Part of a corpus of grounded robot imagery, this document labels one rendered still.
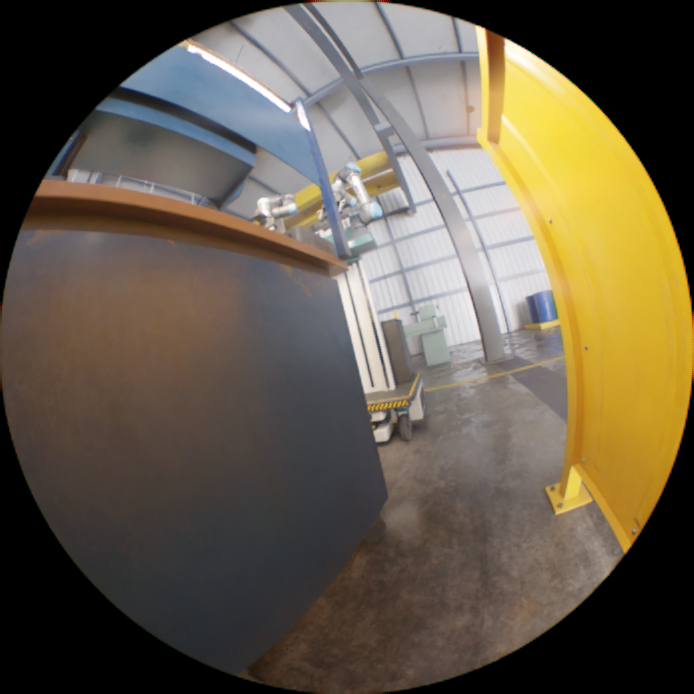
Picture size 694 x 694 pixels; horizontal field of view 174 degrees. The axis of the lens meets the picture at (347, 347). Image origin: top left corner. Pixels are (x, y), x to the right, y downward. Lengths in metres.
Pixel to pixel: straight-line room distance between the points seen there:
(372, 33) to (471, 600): 9.23
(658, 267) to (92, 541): 0.78
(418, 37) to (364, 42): 1.56
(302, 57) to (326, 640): 9.08
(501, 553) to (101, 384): 0.92
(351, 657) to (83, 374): 0.72
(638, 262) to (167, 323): 0.71
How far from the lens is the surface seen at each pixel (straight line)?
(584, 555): 0.84
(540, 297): 7.39
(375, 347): 1.69
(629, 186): 0.47
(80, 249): 0.36
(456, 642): 0.69
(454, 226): 3.95
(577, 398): 0.76
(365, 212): 1.68
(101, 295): 0.33
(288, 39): 8.30
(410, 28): 8.80
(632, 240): 0.50
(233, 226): 0.43
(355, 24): 8.56
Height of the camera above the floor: 0.67
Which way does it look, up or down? 1 degrees up
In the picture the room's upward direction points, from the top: 13 degrees counter-clockwise
